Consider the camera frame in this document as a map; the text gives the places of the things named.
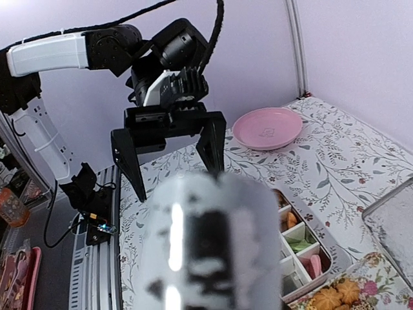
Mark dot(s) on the orange drink bottle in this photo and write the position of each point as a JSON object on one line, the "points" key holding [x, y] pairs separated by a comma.
{"points": [[13, 211]]}

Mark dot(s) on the silver metal tray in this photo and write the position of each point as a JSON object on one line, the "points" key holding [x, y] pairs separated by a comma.
{"points": [[390, 222]]}

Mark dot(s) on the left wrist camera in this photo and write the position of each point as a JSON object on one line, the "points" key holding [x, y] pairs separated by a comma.
{"points": [[176, 86]]}

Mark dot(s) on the metal serving tongs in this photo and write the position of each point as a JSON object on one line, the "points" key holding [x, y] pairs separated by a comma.
{"points": [[211, 243]]}

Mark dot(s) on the pink round cookie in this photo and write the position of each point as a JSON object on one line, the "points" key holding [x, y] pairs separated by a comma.
{"points": [[314, 267]]}

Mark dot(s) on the orange swirl cookie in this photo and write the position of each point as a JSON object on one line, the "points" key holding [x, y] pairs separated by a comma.
{"points": [[282, 201]]}

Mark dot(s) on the floral cookie tray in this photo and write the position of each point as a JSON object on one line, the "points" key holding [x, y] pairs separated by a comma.
{"points": [[371, 283]]}

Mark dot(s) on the front aluminium rail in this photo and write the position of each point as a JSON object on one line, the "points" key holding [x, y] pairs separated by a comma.
{"points": [[95, 277]]}

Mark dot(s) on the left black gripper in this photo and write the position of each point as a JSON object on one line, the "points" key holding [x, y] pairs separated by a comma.
{"points": [[148, 128]]}

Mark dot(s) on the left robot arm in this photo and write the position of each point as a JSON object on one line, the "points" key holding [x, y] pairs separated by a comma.
{"points": [[61, 92]]}

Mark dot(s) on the left aluminium frame post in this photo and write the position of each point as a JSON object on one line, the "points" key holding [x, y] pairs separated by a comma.
{"points": [[298, 48]]}

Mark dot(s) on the pink divided cookie tin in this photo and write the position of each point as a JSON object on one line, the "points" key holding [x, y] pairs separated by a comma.
{"points": [[295, 281]]}

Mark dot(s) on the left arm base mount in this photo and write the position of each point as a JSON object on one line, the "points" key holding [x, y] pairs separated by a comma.
{"points": [[94, 203]]}

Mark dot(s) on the pink plate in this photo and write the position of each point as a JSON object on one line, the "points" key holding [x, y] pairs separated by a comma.
{"points": [[267, 128]]}

